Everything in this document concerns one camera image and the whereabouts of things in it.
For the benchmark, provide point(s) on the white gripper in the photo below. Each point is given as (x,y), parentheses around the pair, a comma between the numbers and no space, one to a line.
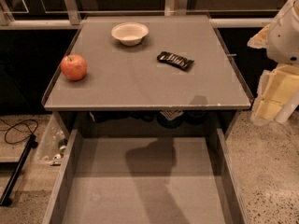
(284,44)

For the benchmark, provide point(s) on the open grey top drawer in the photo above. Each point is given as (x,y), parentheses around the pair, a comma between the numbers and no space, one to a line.
(126,178)

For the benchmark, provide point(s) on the metal railing frame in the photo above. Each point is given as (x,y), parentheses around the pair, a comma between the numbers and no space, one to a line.
(59,14)

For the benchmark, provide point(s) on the white paper bowl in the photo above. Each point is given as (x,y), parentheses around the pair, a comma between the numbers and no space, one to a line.
(129,33)

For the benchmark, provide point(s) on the black rxbar chocolate wrapper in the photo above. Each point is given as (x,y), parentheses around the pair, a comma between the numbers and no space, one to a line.
(175,60)

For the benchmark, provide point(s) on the red apple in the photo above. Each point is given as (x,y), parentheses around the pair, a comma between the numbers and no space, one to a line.
(73,67)

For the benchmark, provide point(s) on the black metal floor bar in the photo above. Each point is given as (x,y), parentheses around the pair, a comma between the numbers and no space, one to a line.
(31,143)

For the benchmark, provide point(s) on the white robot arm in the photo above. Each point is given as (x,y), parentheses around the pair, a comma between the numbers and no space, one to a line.
(280,38)

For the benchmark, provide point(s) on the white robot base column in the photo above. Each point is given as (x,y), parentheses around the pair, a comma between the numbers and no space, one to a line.
(288,109)

